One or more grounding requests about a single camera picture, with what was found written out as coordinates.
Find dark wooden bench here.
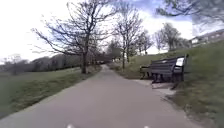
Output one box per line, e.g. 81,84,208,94
139,53,190,84

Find dark evergreen trees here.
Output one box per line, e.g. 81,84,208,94
104,39,123,63

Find grassy slope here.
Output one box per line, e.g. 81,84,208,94
108,39,224,128

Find pale paved bench pad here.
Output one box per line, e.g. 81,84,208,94
133,78,178,96

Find row of buildings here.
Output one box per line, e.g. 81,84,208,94
0,53,84,74

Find tall bare tree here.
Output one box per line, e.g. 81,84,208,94
111,3,144,70

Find grass field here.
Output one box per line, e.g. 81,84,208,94
0,64,103,120

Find grey asphalt path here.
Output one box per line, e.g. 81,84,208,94
0,64,202,128

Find large bare tree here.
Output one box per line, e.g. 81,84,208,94
31,0,118,75

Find row of bare trees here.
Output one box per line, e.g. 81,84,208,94
134,22,191,56

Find building on slope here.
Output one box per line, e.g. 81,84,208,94
189,28,224,47

